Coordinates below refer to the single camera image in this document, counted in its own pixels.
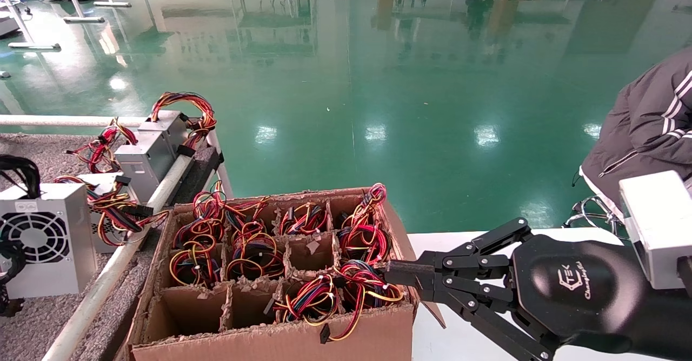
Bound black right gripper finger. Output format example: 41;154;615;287
385;218;534;287
419;284;558;361

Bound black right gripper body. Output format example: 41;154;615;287
505;235;657;353

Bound grey power supply black wires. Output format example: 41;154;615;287
0;155;99;318

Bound cardboard box with dividers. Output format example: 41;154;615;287
125;185;447;361

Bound person in grey jacket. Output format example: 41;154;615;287
578;46;692;221

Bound black foam pad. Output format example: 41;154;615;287
181;145;224;194

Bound chrome stool frame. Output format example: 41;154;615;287
563;195;622;230

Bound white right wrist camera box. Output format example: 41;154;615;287
619;170;692;290

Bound short white rail tube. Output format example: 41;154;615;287
207;130;234;198

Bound white table rail tube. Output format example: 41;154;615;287
42;155;196;361
0;115;152;128

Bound white equipment with cables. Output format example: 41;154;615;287
0;4;22;38

